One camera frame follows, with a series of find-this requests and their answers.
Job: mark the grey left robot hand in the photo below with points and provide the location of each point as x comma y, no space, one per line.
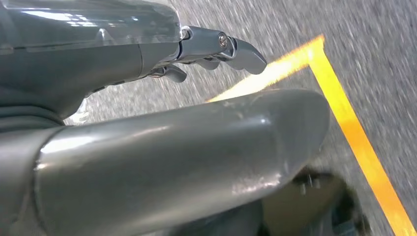
163,156

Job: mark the yellow floor tape square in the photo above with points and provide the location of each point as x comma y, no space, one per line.
356,146

